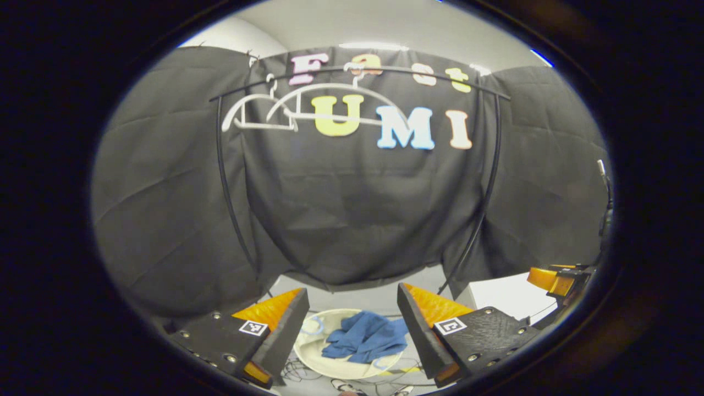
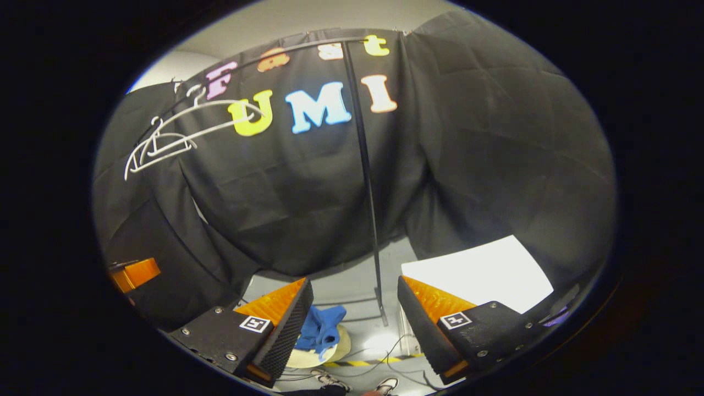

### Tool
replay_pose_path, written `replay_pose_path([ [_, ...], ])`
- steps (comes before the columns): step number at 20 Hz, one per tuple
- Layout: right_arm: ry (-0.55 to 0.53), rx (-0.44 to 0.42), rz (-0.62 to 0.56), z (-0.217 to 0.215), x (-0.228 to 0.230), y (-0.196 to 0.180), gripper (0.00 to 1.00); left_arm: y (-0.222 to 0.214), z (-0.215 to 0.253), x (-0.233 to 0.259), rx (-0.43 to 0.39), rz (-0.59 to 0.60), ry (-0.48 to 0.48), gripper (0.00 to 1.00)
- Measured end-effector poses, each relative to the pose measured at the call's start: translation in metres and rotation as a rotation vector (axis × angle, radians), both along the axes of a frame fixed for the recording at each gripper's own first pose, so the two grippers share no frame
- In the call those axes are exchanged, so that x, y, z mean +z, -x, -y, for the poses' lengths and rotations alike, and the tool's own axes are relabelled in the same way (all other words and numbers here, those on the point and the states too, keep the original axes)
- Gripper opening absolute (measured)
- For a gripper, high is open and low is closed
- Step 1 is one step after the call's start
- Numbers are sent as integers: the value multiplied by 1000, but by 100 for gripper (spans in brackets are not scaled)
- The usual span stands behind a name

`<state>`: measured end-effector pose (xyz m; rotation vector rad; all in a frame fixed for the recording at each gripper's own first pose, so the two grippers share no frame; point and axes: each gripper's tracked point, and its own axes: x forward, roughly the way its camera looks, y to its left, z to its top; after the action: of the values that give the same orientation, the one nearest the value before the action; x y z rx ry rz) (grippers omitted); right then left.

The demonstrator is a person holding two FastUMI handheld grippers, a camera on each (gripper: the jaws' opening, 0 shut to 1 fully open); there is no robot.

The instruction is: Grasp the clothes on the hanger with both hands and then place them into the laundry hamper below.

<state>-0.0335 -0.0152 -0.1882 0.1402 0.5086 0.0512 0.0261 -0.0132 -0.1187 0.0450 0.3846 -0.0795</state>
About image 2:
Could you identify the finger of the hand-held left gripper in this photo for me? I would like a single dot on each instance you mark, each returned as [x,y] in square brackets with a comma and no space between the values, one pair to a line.
[135,274]

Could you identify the yellow black floor tape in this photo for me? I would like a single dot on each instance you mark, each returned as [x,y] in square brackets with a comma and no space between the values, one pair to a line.
[357,363]

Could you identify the black clothes rack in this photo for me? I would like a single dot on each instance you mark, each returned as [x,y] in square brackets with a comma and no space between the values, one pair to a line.
[367,181]

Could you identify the white clothes hanger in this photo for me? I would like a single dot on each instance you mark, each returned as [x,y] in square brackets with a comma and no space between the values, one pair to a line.
[159,154]
[209,108]

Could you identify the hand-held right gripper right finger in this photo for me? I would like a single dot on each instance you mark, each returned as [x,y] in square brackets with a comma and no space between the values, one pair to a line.
[421,330]

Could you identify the beige round laundry hamper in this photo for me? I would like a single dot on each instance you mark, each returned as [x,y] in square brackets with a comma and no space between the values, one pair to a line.
[341,344]

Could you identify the white flat board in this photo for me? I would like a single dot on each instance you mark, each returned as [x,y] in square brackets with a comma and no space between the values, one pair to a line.
[484,275]

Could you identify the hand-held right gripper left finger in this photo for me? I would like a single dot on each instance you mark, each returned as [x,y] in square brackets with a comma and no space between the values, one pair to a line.
[286,335]

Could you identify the black backdrop cloth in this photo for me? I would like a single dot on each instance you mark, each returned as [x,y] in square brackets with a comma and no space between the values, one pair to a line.
[467,165]

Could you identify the person's shoe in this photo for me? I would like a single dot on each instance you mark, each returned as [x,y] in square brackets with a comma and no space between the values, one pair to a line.
[330,379]
[388,385]

